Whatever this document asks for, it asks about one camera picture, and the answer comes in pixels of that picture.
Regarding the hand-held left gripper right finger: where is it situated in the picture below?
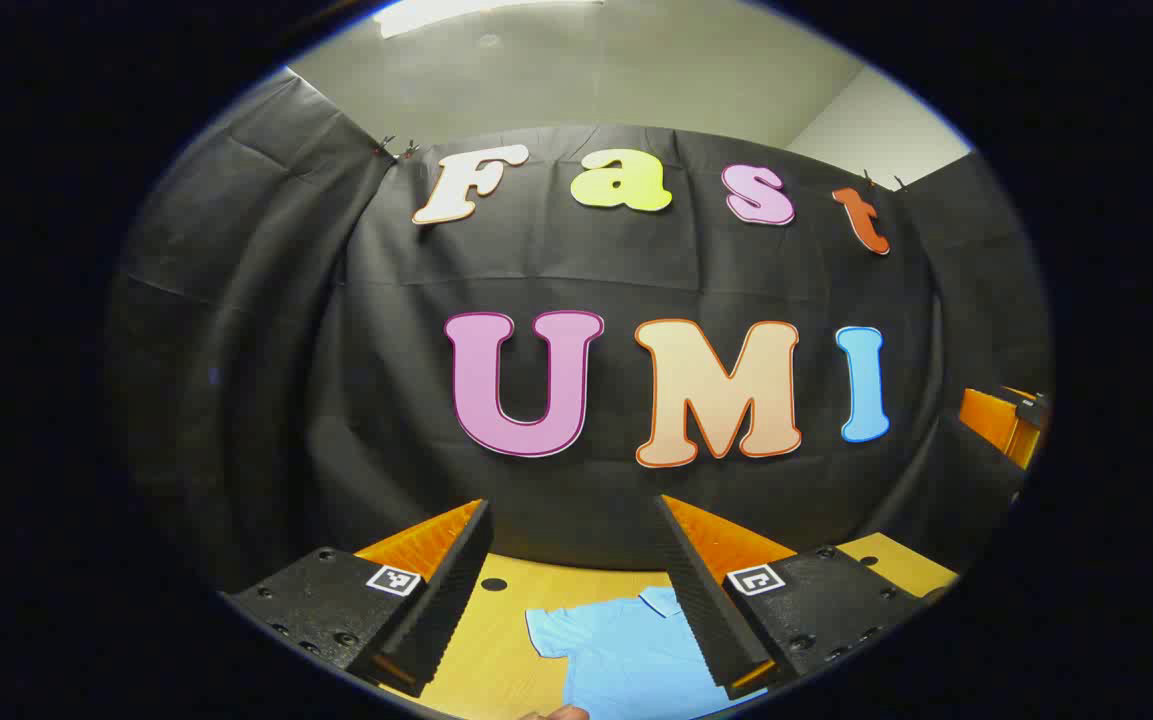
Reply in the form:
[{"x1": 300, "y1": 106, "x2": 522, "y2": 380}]
[{"x1": 652, "y1": 494, "x2": 937, "y2": 701}]

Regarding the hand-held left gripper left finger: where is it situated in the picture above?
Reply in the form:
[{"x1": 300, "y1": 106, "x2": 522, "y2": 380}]
[{"x1": 221, "y1": 498, "x2": 495, "y2": 699}]

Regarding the light blue T-shirt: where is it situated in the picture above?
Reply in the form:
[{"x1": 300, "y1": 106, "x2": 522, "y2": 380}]
[{"x1": 524, "y1": 585, "x2": 767, "y2": 720}]

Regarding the black backdrop cloth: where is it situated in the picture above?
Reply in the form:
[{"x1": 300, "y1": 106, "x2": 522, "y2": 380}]
[{"x1": 106, "y1": 70, "x2": 1052, "y2": 591}]

